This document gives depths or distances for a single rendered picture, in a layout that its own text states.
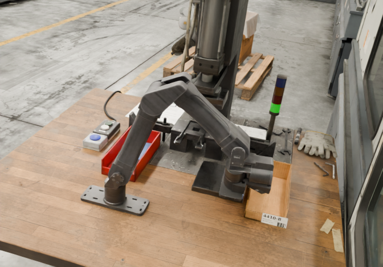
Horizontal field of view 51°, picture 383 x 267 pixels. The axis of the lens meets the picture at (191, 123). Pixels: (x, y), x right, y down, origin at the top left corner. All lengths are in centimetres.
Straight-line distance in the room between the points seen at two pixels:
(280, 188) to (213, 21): 59
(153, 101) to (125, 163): 22
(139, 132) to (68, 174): 39
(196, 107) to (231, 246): 40
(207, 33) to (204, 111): 38
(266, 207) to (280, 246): 16
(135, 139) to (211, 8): 49
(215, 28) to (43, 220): 77
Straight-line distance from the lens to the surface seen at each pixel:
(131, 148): 111
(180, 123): 152
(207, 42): 133
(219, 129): 103
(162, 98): 99
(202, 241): 116
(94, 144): 149
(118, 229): 118
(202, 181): 134
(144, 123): 106
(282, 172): 144
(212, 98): 138
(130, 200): 125
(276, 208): 132
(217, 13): 131
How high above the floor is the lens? 171
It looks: 28 degrees down
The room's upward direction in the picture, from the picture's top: 6 degrees clockwise
